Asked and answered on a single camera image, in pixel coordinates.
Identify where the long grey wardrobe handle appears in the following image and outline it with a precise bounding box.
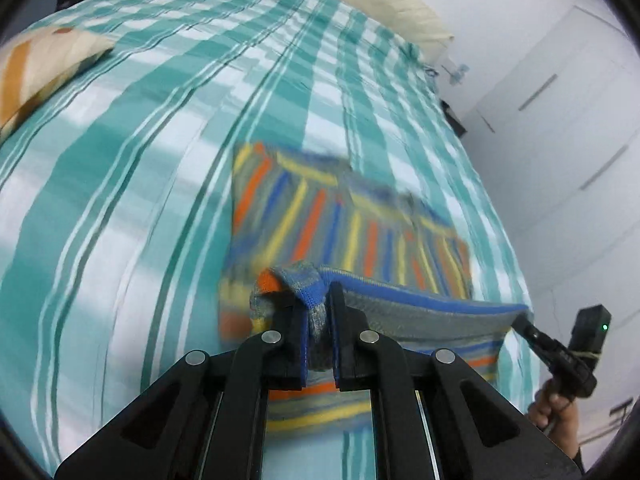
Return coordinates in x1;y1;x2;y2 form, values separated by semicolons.
580;144;630;191
517;74;559;112

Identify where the person's right hand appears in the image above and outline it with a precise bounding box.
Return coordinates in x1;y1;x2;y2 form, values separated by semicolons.
527;379;581;453

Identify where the white wardrobe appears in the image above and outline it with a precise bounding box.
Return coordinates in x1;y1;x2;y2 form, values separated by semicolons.
440;4;640;321

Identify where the green plaid bedsheet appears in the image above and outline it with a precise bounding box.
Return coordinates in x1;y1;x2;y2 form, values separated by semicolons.
0;0;541;480

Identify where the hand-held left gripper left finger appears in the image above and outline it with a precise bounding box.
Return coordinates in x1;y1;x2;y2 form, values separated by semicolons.
54;304;307;480

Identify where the cream pillow with orange stripe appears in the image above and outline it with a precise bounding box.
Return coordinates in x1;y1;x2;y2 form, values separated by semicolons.
0;27;116;143

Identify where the colourful striped small garment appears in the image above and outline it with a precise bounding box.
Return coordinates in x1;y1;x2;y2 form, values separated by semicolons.
219;142;532;433

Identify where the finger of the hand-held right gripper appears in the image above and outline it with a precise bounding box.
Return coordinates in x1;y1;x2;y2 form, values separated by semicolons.
511;313;552;357

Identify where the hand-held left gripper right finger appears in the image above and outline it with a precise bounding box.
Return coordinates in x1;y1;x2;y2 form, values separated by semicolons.
327;282;587;480

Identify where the long cream bolster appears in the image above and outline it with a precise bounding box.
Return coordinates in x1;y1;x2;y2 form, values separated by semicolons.
240;0;456;58

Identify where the black bedside object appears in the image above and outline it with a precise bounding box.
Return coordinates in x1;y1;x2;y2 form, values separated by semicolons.
440;101;469;137

